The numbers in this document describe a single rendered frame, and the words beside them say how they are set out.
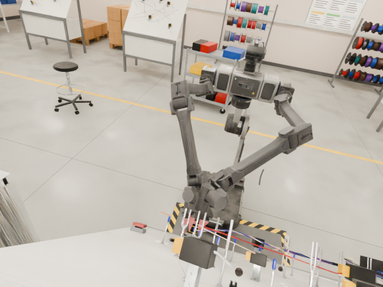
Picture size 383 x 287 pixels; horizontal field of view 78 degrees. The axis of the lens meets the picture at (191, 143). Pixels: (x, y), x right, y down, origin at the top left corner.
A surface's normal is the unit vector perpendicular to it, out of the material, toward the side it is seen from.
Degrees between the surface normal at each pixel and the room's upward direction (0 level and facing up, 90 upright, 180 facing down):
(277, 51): 90
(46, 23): 90
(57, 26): 90
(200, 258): 42
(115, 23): 90
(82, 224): 0
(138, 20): 50
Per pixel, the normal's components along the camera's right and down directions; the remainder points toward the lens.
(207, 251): -0.36, -0.35
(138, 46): -0.28, 0.54
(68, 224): 0.12, -0.80
